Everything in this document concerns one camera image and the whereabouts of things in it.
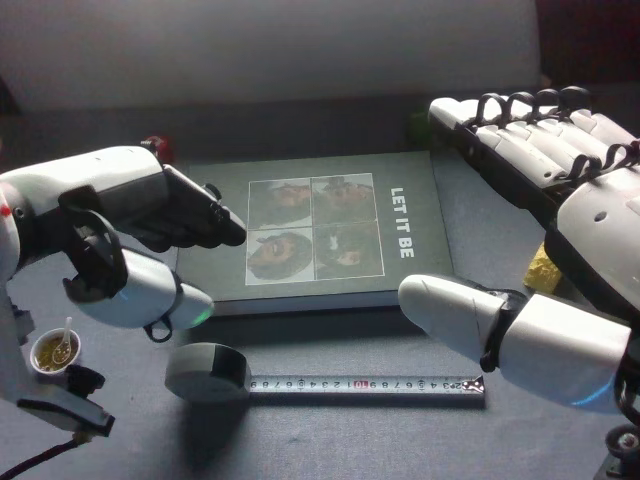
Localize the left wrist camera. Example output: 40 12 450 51
17 363 117 445

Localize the grey tape measure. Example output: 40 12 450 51
164 341 487 409

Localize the grey table cloth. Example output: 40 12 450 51
0 92 640 480

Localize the green round toy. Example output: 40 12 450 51
407 112 434 146

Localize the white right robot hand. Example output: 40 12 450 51
398 84 640 416

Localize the small white soup cup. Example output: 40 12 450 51
28 315 82 376

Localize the large pale board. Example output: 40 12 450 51
0 0 544 109

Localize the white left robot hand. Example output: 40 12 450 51
0 143 250 344

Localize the black camera cable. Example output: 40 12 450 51
0 434 81 480

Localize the red toy apple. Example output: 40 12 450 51
139 134 174 164

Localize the black Let It Be album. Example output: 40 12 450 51
172 149 457 319

